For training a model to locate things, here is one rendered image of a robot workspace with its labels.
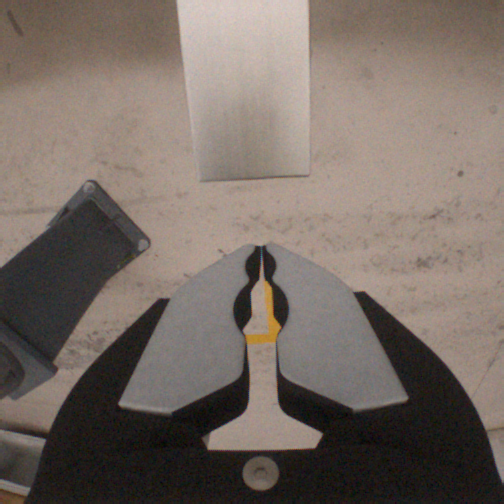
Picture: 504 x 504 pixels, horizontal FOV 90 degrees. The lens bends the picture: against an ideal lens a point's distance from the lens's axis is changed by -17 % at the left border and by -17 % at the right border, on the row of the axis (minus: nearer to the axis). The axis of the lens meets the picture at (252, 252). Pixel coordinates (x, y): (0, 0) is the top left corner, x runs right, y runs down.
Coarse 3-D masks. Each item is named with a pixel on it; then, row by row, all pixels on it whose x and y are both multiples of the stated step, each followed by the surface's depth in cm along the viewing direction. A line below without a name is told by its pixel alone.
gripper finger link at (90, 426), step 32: (128, 352) 7; (96, 384) 6; (64, 416) 6; (96, 416) 6; (128, 416) 6; (160, 416) 6; (64, 448) 5; (96, 448) 5; (128, 448) 5; (64, 480) 4
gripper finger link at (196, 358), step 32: (256, 256) 12; (192, 288) 10; (224, 288) 9; (160, 320) 8; (192, 320) 8; (224, 320) 8; (160, 352) 7; (192, 352) 7; (224, 352) 7; (128, 384) 6; (160, 384) 6; (192, 384) 6; (224, 384) 6; (192, 416) 6; (224, 416) 7
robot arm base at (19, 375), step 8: (0, 344) 50; (0, 352) 49; (8, 352) 51; (0, 360) 49; (8, 360) 50; (16, 360) 52; (0, 368) 49; (8, 368) 50; (16, 368) 52; (0, 376) 48; (8, 376) 51; (16, 376) 52; (24, 376) 56; (0, 384) 48; (8, 384) 50; (16, 384) 53; (0, 392) 49; (8, 392) 51; (0, 400) 50
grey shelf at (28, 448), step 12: (0, 420) 192; (0, 432) 180; (12, 432) 181; (0, 444) 188; (12, 444) 188; (24, 444) 184; (36, 444) 180; (0, 456) 184; (12, 456) 196; (24, 456) 199; (36, 456) 195; (0, 468) 180; (12, 468) 191; (24, 468) 192; (36, 468) 193; (0, 480) 146; (12, 480) 181; (24, 480) 183; (24, 492) 145
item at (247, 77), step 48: (192, 0) 6; (240, 0) 6; (288, 0) 6; (192, 48) 6; (240, 48) 6; (288, 48) 6; (192, 96) 7; (240, 96) 7; (288, 96) 7; (192, 144) 7; (240, 144) 7; (288, 144) 7
